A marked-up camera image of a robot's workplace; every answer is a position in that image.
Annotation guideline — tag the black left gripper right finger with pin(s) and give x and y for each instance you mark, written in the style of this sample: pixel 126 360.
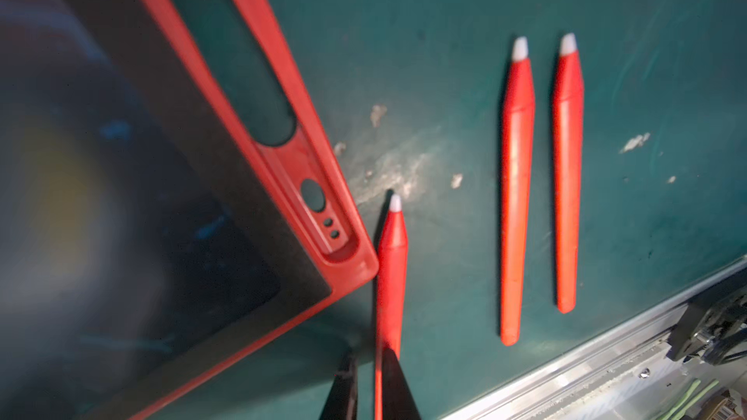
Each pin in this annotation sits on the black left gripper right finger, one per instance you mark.
pixel 397 401

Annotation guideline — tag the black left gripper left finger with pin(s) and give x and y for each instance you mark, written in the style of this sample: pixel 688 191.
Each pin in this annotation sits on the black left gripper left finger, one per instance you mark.
pixel 342 401

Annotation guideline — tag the red stylus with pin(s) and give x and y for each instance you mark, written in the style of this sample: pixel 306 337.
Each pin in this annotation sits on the red stylus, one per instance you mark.
pixel 567 142
pixel 516 160
pixel 391 290

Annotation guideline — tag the red tablet left front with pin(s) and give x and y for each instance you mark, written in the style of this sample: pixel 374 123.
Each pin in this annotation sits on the red tablet left front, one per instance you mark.
pixel 171 208

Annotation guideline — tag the green plastic tongs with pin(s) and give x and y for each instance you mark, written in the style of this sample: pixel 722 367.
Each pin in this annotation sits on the green plastic tongs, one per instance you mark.
pixel 693 394

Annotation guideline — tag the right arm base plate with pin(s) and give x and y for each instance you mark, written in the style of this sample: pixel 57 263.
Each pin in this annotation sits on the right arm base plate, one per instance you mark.
pixel 713 327

